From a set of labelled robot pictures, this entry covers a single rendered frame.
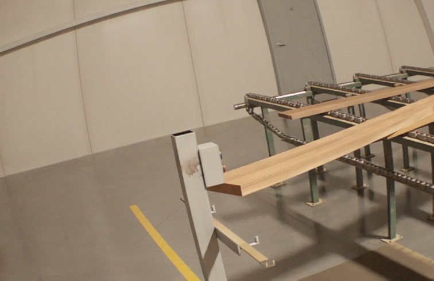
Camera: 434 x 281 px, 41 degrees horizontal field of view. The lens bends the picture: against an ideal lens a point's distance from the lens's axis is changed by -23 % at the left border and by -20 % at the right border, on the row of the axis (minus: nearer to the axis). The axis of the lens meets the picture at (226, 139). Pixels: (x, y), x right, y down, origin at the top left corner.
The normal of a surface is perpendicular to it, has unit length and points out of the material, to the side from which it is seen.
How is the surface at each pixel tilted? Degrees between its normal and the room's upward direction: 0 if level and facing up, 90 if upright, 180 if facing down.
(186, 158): 90
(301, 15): 90
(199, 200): 90
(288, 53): 90
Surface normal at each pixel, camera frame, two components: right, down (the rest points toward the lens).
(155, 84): 0.24, 0.14
